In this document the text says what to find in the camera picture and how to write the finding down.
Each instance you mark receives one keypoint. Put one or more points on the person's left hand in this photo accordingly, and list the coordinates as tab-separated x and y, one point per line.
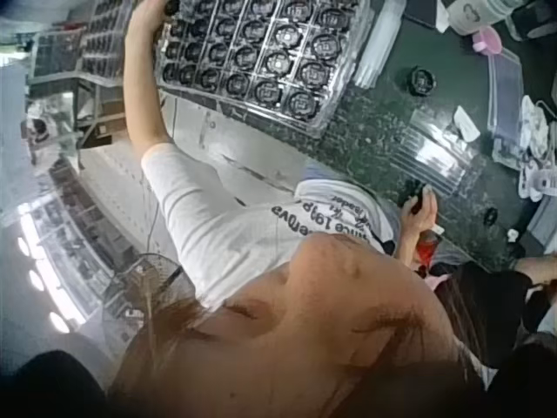
148	11

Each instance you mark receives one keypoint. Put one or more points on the person's right hand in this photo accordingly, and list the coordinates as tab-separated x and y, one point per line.
420	213

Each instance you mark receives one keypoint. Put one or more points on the black round watch case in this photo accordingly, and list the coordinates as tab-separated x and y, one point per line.
413	193
173	6
421	81

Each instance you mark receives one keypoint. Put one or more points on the red plastic item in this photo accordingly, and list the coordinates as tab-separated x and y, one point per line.
426	250

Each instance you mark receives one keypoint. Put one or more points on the clear ribbed plastic tray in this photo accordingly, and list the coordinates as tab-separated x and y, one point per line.
435	152

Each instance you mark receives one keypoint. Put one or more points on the stack of clear trays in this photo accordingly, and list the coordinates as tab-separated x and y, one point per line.
104	39

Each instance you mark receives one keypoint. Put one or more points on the white paper piece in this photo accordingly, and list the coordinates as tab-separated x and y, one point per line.
465	123

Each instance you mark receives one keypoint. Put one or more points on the small white plastic part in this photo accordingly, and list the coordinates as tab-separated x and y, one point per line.
512	235

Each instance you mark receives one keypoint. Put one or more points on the clear tray of black cases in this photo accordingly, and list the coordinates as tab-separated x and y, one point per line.
265	61

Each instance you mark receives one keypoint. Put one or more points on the heap of white small parts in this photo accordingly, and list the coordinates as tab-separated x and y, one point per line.
536	148

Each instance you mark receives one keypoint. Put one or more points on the metal shelf rack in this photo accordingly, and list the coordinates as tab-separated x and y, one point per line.
65	82

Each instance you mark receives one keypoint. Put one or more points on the clear zip plastic bag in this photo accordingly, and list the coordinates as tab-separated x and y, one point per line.
505	96

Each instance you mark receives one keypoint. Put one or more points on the bundle of white strips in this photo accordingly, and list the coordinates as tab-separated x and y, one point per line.
377	48

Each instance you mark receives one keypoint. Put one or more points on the pink plastic cup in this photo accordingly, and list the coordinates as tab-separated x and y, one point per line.
487	40

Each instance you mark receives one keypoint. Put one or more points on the white round container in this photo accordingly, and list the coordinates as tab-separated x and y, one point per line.
467	15

